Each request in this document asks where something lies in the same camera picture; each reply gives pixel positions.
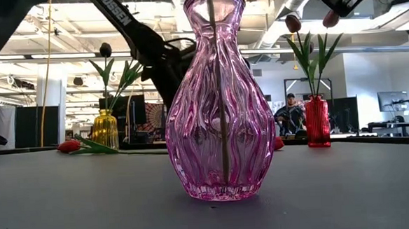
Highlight dark red artificial tulip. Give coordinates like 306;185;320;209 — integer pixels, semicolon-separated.
284;13;317;99
310;8;347;97

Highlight red glass vase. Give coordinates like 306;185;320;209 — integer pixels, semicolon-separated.
304;93;333;148

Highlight pink ribbed glass vase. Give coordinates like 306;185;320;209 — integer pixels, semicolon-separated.
158;0;280;204

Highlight yellow glass vase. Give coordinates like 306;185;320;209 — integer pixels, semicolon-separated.
90;108;120;152

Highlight black framed whiteboard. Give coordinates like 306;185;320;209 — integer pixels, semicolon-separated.
283;76;333;102

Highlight grey computer monitor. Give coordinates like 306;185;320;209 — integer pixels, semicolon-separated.
377;90;409;113

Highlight black monitor back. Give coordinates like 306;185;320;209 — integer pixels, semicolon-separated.
326;96;360;134

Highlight black office desk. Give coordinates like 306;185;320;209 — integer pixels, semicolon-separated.
366;119;409;139

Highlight person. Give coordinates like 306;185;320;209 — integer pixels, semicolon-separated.
272;92;308;139

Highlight orange sunburst tapestry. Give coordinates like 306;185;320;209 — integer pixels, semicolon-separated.
135;101;167;133

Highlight black display screen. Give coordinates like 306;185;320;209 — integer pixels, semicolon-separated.
98;94;148;145

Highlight long ceiling light strip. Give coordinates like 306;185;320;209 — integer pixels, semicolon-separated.
0;49;99;62

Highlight black partition panel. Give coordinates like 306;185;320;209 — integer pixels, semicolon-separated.
13;104;62;149

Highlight yellow power cable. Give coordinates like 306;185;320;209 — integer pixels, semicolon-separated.
32;0;60;148

